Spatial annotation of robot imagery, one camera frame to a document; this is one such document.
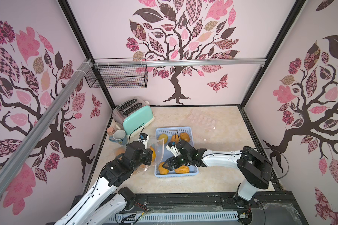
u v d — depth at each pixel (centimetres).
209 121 107
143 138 61
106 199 46
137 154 51
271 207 72
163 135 98
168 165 73
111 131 92
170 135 106
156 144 83
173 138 77
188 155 66
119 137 92
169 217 70
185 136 95
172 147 76
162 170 80
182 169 80
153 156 77
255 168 45
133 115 92
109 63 90
